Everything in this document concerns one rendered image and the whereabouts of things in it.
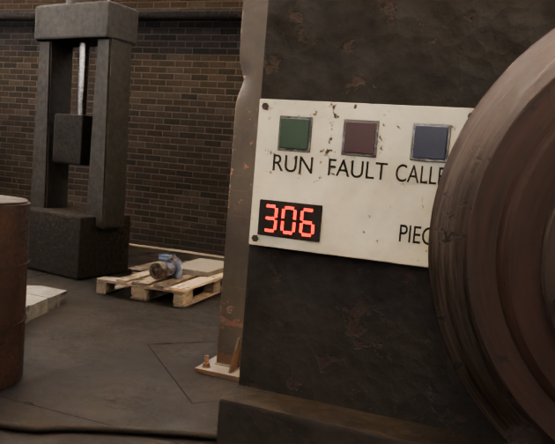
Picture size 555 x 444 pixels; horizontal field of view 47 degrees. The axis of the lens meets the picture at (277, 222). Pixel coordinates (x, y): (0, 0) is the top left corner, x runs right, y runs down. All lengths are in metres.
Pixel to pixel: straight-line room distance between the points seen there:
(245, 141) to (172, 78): 4.47
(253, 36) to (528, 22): 2.80
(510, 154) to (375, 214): 0.22
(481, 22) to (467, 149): 0.21
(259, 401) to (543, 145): 0.45
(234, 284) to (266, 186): 2.72
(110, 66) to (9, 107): 3.62
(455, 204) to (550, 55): 0.15
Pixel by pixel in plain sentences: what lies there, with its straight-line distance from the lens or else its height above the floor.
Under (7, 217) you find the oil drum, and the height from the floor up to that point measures 0.82.
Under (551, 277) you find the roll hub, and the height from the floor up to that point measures 1.10.
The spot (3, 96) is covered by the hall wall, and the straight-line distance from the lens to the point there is 9.36.
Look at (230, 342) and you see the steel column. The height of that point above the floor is 0.16.
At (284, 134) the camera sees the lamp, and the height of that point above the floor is 1.20.
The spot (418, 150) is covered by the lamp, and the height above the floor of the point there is 1.19.
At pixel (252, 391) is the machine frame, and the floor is 0.87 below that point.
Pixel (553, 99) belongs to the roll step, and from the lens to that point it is 0.58.
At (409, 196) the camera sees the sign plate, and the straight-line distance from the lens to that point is 0.74.
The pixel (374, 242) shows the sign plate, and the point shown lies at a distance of 0.75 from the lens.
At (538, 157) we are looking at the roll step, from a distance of 0.56.
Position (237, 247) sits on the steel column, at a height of 0.69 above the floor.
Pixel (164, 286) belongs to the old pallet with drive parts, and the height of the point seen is 0.14.
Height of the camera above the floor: 1.17
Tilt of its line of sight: 5 degrees down
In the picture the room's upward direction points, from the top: 5 degrees clockwise
